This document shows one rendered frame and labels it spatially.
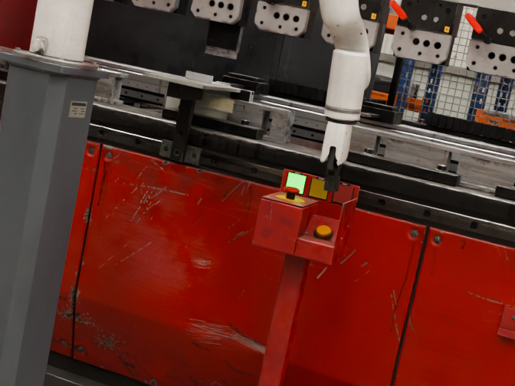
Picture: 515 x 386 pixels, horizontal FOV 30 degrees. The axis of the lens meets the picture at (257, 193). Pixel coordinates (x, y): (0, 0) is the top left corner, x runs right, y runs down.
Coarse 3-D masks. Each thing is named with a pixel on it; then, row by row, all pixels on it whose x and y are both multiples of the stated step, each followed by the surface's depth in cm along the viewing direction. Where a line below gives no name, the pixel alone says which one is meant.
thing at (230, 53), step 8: (216, 24) 277; (224, 24) 276; (208, 32) 278; (216, 32) 277; (224, 32) 276; (232, 32) 276; (240, 32) 275; (208, 40) 278; (216, 40) 277; (224, 40) 277; (232, 40) 276; (240, 40) 276; (208, 48) 279; (216, 48) 279; (224, 48) 277; (232, 48) 276; (224, 56) 278; (232, 56) 277
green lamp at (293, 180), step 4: (288, 176) 242; (292, 176) 242; (296, 176) 242; (300, 176) 241; (304, 176) 241; (288, 180) 242; (292, 180) 242; (296, 180) 242; (300, 180) 241; (304, 180) 241; (288, 184) 242; (292, 184) 242; (296, 184) 242; (300, 184) 241; (300, 188) 241; (300, 192) 241
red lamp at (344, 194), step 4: (340, 188) 238; (344, 188) 238; (348, 188) 238; (352, 188) 237; (336, 192) 239; (340, 192) 238; (344, 192) 238; (348, 192) 238; (352, 192) 238; (336, 196) 239; (340, 196) 238; (344, 196) 238; (348, 196) 238; (336, 200) 239; (340, 200) 239; (344, 200) 238; (348, 200) 238
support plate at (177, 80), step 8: (144, 72) 256; (168, 80) 254; (176, 80) 253; (184, 80) 254; (192, 80) 265; (200, 88) 251; (208, 88) 254; (216, 88) 259; (224, 88) 264; (232, 88) 269
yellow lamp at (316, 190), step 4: (312, 180) 240; (316, 180) 240; (320, 180) 240; (312, 184) 240; (316, 184) 240; (320, 184) 240; (312, 188) 241; (316, 188) 240; (320, 188) 240; (312, 192) 241; (316, 192) 240; (320, 192) 240; (324, 192) 240; (316, 196) 240; (320, 196) 240; (324, 196) 240
